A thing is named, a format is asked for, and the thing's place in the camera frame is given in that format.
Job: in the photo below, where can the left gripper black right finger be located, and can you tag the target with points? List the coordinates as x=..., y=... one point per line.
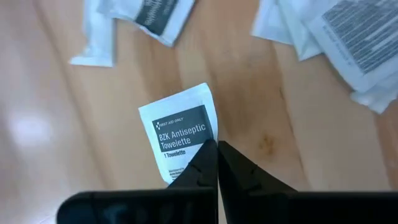
x=295, y=208

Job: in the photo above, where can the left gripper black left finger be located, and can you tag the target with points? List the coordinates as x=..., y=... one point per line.
x=140, y=208

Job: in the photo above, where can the narrow plain white packet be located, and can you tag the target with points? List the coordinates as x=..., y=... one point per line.
x=96, y=34

